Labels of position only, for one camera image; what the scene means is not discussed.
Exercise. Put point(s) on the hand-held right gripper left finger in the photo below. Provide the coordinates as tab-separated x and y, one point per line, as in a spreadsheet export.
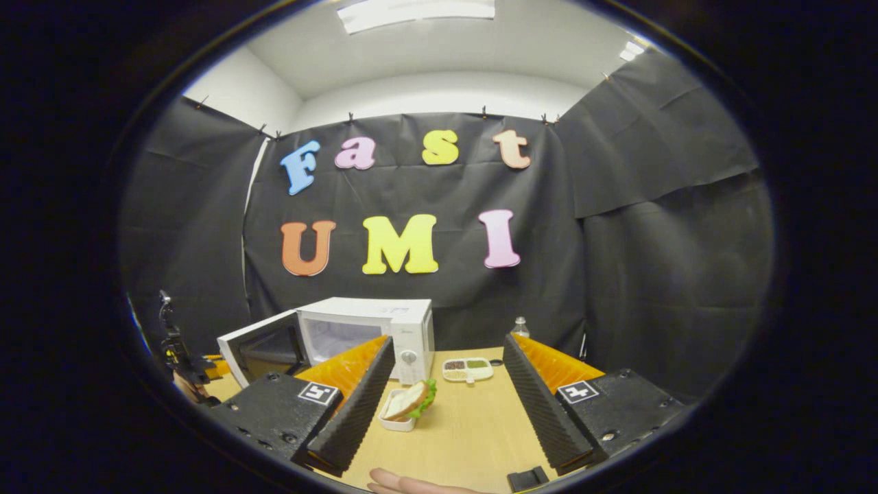
357	412

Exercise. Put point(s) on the green label drink bottle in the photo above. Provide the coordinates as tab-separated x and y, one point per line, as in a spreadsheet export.
520	328

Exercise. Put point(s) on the white divided seasoning dish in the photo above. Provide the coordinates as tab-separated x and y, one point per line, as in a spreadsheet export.
468	369

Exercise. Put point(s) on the white rectangular plastic tray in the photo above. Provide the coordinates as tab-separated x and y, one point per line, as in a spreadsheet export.
396	424

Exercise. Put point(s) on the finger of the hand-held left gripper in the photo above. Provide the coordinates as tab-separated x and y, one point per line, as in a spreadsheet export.
216	367

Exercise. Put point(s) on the small ceiling light panel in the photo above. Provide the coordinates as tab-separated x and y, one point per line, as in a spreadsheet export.
631	51

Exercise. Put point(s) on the long ceiling light panel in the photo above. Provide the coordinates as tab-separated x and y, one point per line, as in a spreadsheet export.
416	14

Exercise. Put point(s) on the white microwave oven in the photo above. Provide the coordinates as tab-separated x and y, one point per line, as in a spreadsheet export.
370	312

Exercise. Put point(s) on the sandwich with lettuce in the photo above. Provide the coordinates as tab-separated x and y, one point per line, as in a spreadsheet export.
406	400

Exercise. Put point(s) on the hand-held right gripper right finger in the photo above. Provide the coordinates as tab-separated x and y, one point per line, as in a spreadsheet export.
542	412

